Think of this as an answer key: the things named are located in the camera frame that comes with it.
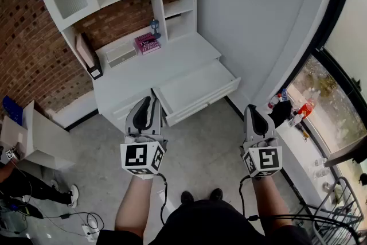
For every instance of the black-framed window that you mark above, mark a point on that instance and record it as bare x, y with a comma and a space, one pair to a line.
338, 80

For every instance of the pink book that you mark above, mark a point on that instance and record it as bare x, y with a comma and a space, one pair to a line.
147, 44

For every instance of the person's left forearm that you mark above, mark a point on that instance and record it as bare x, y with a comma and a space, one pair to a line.
134, 203

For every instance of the person's left black shoe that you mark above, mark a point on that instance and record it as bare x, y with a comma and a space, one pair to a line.
187, 198

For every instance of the red label bottle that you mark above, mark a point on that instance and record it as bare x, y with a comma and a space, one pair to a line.
274, 101

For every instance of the small blue lantern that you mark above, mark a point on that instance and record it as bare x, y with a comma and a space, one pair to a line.
155, 28

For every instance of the blue plastic crate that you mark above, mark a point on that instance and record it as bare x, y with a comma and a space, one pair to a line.
13, 110

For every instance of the person's black trousers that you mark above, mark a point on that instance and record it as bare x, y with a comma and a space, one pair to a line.
218, 221

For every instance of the black bag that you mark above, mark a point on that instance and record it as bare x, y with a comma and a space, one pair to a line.
282, 113

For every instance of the pink folder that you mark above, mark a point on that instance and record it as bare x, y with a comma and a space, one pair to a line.
84, 51

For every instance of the white low cabinet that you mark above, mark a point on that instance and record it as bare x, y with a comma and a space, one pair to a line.
43, 135

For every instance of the white power strip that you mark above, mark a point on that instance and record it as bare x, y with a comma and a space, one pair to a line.
86, 230

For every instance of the blue cap bottle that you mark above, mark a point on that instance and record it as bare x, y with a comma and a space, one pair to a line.
284, 94

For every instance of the person's right forearm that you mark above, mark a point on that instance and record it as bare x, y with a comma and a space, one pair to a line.
272, 200

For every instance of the white window ledge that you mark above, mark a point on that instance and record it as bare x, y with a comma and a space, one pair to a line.
301, 157

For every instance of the white desk drawer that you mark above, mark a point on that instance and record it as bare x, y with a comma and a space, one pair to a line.
195, 86
129, 109

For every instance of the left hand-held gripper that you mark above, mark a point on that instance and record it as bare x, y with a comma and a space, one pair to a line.
137, 156

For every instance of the person's black shoe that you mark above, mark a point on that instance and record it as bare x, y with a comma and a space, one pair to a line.
187, 198
216, 194

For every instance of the white label bottle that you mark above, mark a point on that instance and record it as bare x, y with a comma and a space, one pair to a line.
295, 120

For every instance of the black mesh file holder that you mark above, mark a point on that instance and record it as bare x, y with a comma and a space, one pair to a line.
93, 63

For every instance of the white desk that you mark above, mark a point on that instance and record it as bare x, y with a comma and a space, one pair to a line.
172, 66

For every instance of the person's right black shoe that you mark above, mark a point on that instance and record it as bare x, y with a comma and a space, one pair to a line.
216, 194

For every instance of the red packet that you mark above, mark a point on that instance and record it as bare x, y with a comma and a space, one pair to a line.
306, 109

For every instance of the white box speaker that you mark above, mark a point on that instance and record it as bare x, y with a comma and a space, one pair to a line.
121, 54

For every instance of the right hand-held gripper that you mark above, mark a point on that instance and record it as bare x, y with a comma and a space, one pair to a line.
266, 157

